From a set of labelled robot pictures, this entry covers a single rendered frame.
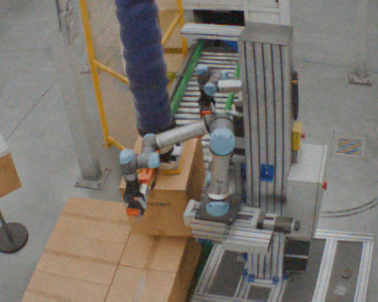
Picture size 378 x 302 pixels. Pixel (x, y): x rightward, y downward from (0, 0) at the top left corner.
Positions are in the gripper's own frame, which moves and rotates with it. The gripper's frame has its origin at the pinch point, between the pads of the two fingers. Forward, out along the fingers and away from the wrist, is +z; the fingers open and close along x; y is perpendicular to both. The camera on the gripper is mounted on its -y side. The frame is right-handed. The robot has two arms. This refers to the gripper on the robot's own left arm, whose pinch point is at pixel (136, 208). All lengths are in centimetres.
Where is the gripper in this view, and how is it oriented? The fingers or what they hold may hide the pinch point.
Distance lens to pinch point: 289.4
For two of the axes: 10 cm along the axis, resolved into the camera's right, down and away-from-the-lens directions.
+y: 1.6, -6.2, 7.7
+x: -9.8, -0.3, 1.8
